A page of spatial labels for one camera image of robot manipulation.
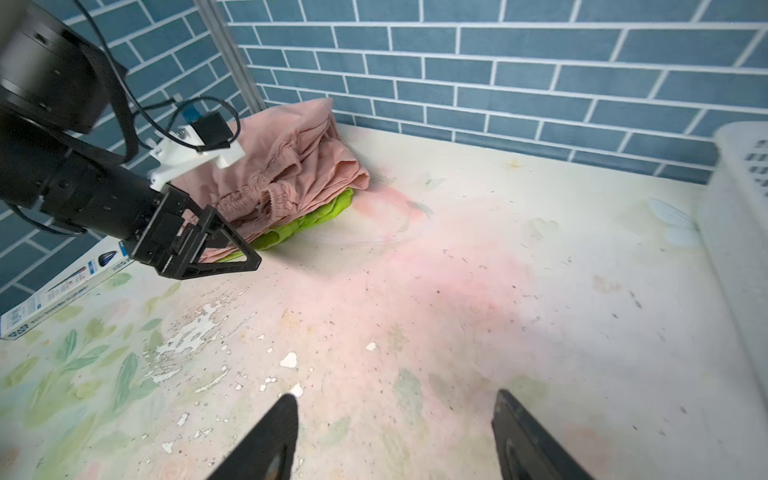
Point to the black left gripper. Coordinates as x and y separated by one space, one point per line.
102 198

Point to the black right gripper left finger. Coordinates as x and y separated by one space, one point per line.
268 450

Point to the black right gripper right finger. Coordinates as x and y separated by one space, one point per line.
525 449

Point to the pink shorts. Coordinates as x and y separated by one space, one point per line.
295 163

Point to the lime green shorts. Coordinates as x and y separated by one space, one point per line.
300 225

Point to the white plastic basket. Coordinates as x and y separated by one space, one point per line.
732 219

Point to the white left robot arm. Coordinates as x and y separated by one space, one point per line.
67 133

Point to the blue white pen box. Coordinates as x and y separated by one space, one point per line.
103 261

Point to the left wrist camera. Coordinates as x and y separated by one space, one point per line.
205 140

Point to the aluminium left corner post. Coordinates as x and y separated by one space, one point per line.
215 21

